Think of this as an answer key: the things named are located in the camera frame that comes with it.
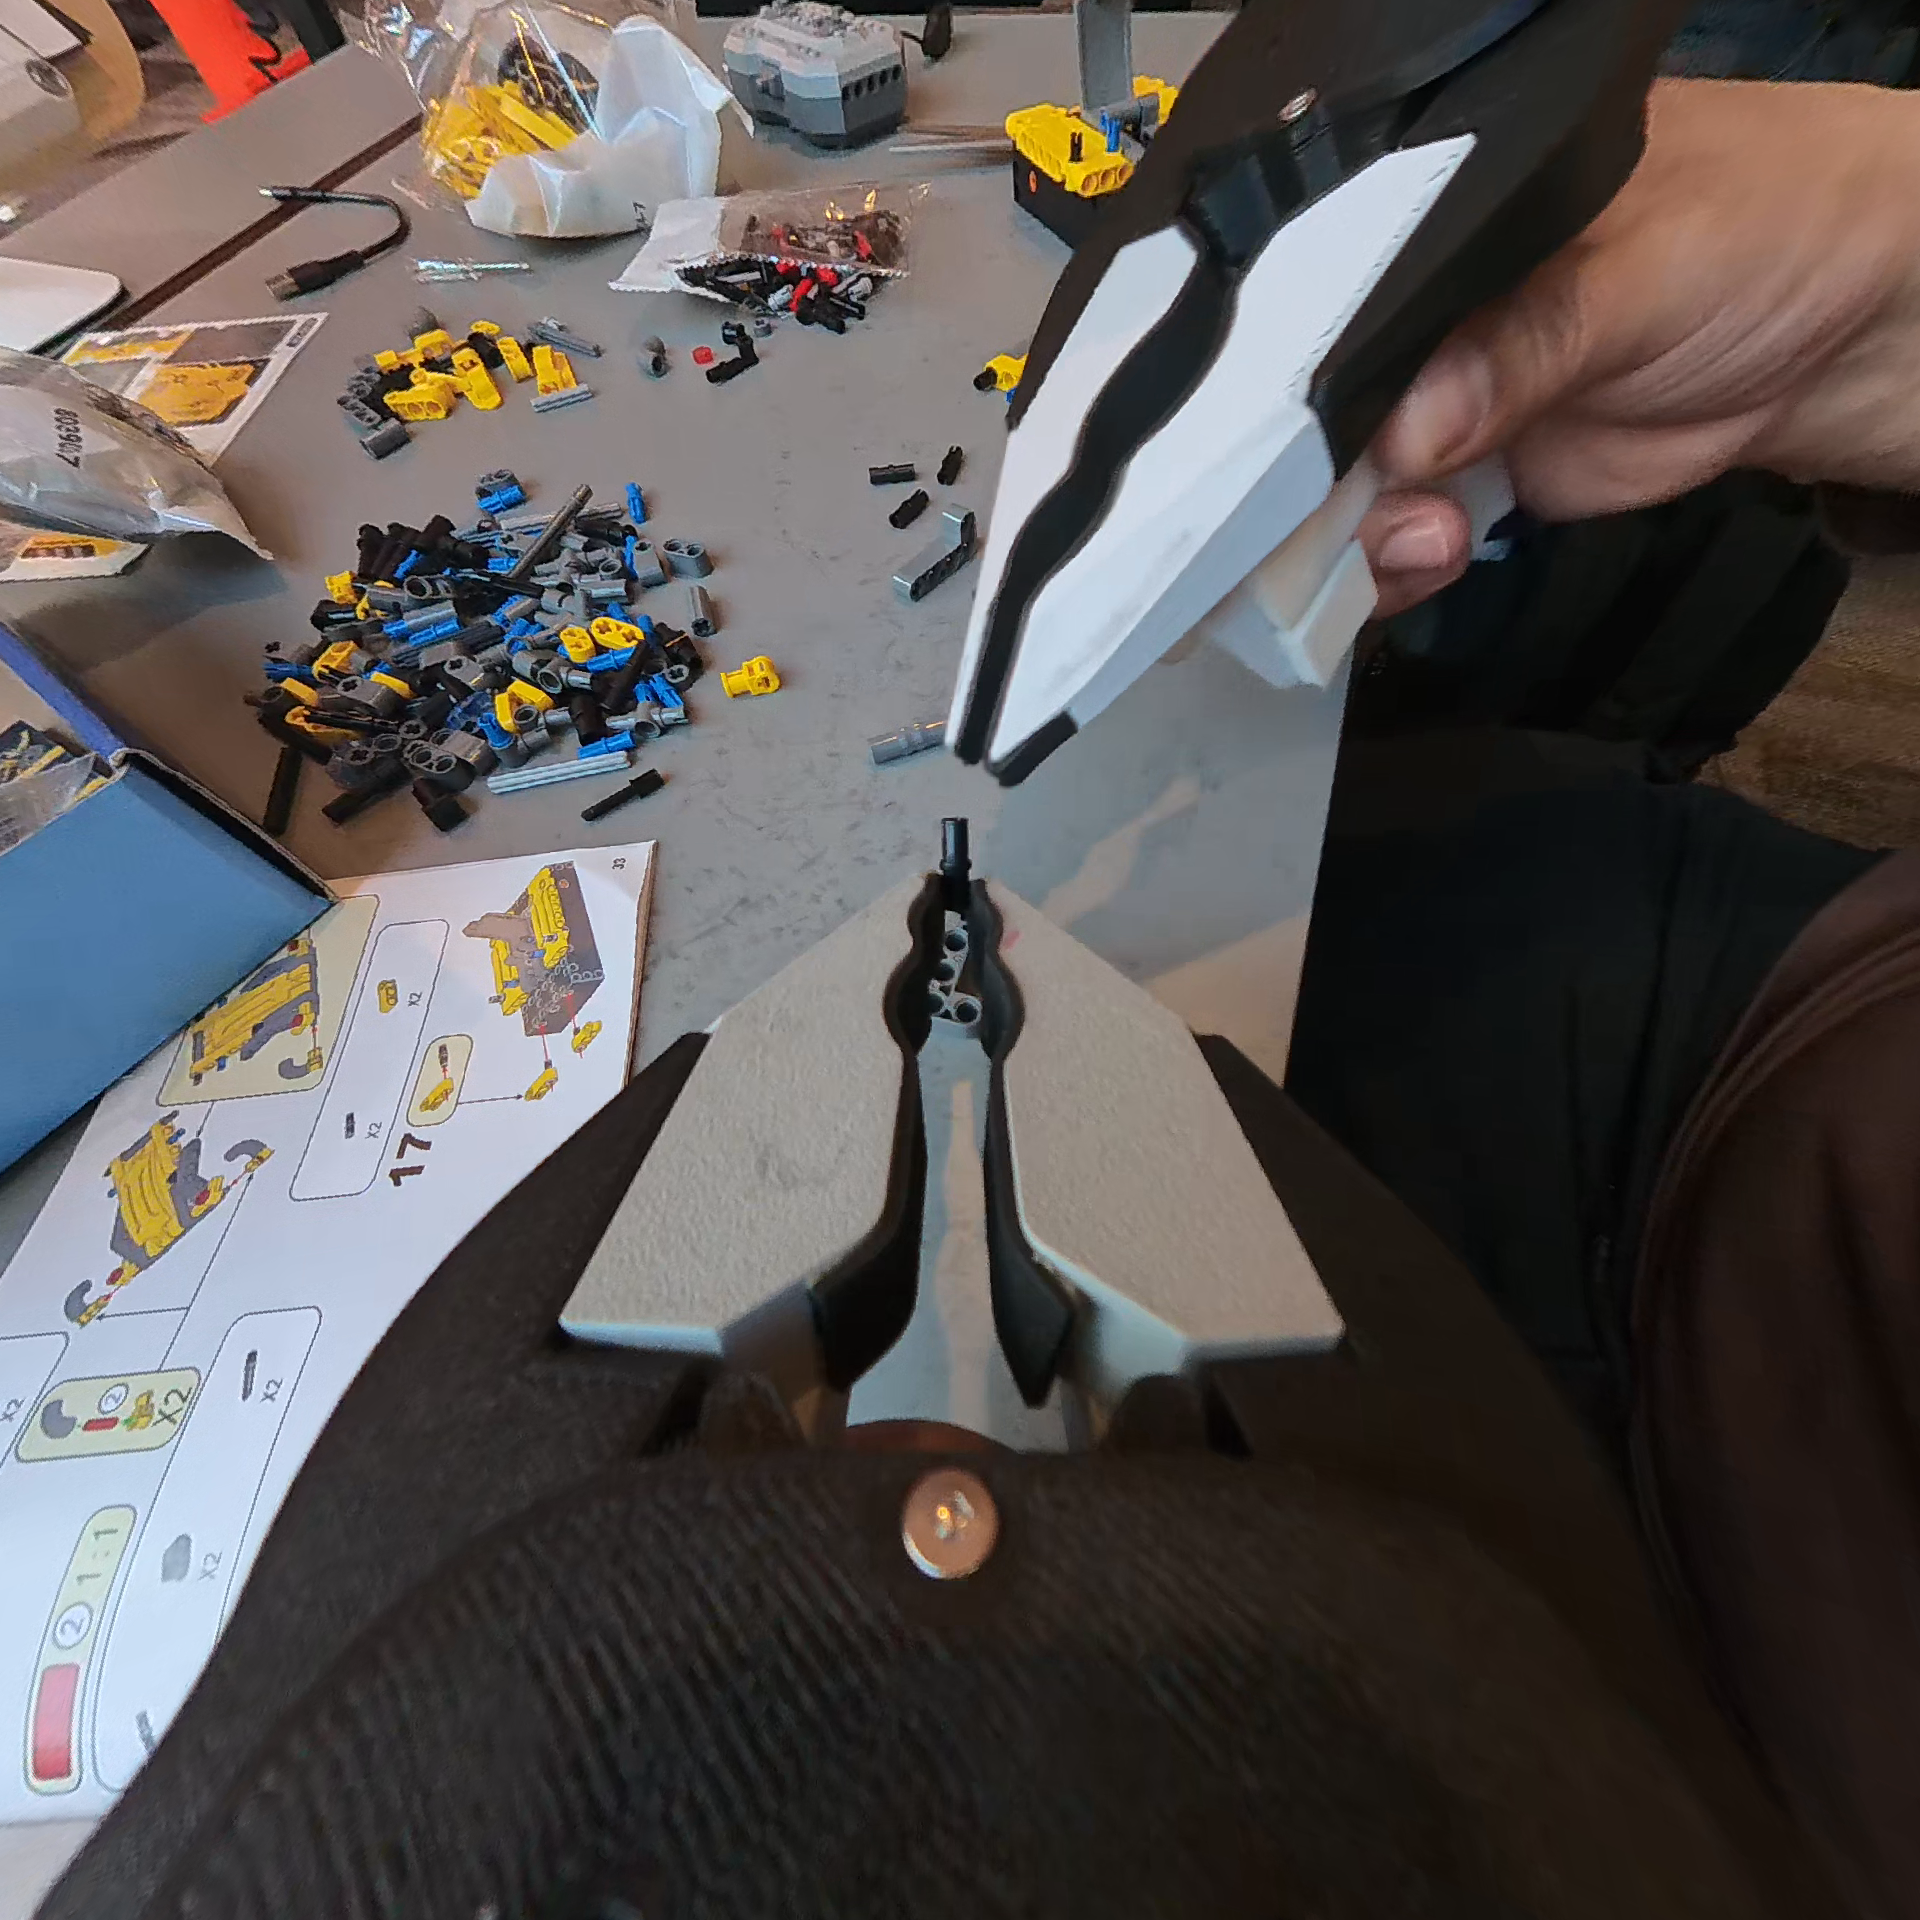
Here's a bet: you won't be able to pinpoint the person's brown sweater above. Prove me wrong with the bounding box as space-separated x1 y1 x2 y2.
1628 848 1920 1920

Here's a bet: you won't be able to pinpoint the orange cone-shaped object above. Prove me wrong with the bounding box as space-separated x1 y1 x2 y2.
148 0 324 81

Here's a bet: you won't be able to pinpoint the clear bag of yellow parts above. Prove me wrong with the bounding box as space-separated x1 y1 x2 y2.
365 0 602 203

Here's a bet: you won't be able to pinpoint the person's right hand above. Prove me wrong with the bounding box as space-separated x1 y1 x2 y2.
1355 77 1920 622

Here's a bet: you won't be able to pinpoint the person's black pants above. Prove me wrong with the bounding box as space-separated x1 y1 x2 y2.
1281 644 1884 1442

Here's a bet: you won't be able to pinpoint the cluster of yellow beam parts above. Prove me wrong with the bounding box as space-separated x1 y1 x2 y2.
337 306 605 463

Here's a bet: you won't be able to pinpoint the pile of mixed small pieces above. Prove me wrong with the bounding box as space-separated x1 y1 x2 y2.
247 467 720 835

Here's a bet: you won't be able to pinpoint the bundle of clear plastic bags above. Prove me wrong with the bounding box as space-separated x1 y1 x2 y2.
0 720 115 859

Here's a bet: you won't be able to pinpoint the grey desk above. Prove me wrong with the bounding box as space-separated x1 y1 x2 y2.
0 0 1352 1428

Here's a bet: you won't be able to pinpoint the clear bag of black red parts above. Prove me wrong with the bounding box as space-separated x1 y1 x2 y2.
608 184 933 329

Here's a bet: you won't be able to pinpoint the grey battery box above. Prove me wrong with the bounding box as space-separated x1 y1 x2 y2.
723 0 911 152

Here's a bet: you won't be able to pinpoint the short black cable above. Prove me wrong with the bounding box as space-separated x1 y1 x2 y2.
258 184 412 304

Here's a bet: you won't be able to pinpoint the black backpack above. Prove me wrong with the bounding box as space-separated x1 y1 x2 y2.
1349 473 1854 789

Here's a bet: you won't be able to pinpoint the empty clear plastic bag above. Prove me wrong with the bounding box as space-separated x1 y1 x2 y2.
0 345 277 585

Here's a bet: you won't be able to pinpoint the white building instruction booklet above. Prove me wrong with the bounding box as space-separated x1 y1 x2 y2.
0 841 660 1825

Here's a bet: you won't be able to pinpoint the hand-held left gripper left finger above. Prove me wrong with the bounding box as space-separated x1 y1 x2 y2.
558 874 954 1398

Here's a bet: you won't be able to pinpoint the black block with yellow beams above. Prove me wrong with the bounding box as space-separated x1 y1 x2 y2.
1001 0 1181 248

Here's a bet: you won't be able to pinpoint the small printed leaflet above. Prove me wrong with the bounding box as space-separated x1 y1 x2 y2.
56 312 330 469

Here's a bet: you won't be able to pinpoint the white flat device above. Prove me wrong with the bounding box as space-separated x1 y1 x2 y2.
0 255 124 355

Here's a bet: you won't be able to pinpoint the grey L-shaped beam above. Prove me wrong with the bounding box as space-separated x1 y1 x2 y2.
896 885 1024 1042
892 507 977 602

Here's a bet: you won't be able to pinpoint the white crumpled plastic bag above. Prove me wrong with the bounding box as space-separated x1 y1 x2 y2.
466 15 754 244

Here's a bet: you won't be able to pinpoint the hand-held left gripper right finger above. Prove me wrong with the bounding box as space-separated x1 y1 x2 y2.
972 874 1345 1409

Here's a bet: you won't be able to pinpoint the blue cardboard kit box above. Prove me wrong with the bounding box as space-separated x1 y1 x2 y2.
0 622 334 1179

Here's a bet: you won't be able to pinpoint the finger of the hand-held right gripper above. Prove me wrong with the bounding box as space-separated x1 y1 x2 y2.
980 134 1481 789
947 222 1204 762

